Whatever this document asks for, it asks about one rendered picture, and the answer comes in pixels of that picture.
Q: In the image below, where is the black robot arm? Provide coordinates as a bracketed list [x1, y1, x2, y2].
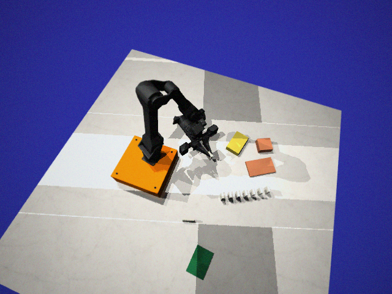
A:
[135, 80, 207, 166]

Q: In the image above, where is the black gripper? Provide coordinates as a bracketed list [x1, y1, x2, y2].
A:
[179, 123, 218, 157]

